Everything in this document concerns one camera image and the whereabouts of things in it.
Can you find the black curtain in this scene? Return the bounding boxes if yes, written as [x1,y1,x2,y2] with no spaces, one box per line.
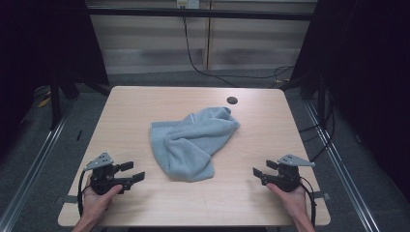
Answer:
[0,0,110,156]
[291,0,410,194]

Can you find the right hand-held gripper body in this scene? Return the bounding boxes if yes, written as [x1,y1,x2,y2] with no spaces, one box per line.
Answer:
[260,154,316,193]

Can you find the wooden wall post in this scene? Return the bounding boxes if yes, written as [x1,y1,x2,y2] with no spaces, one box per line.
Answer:
[202,0,213,71]

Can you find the light blue towel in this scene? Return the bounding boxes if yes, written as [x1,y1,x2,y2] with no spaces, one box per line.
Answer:
[149,105,242,184]

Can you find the person's right hand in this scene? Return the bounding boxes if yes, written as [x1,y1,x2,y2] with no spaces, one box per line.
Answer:
[266,183,308,223]

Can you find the black floor cables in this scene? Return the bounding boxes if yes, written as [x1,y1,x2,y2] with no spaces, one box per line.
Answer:
[298,90,337,162]

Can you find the black horizontal bar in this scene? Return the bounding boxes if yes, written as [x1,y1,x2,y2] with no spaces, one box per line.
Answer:
[86,8,315,22]

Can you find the person's left hand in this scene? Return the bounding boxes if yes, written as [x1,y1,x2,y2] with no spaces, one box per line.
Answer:
[80,175,125,220]

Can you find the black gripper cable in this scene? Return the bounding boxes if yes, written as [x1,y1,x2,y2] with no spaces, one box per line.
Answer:
[76,169,88,218]
[299,177,317,226]

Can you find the white wall outlet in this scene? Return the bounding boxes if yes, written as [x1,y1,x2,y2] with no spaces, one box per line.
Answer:
[176,0,201,10]

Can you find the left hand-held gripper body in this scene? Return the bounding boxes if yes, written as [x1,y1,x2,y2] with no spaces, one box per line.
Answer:
[84,152,133,196]

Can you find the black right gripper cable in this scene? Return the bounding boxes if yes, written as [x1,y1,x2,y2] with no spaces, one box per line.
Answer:
[299,177,317,226]

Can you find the black metal stand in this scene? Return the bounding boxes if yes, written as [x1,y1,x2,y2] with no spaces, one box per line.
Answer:
[49,71,63,131]

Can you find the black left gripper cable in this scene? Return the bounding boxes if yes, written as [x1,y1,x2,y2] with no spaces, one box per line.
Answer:
[76,169,88,218]

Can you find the metal floor rail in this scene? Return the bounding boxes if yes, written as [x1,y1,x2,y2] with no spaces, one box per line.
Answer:
[303,100,382,232]
[0,96,77,232]

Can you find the black wall cable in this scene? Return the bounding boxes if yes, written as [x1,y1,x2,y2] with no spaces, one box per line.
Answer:
[182,6,296,89]

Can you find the grey table strap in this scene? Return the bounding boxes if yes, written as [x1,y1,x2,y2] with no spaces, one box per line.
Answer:
[54,194,80,205]
[313,191,332,202]

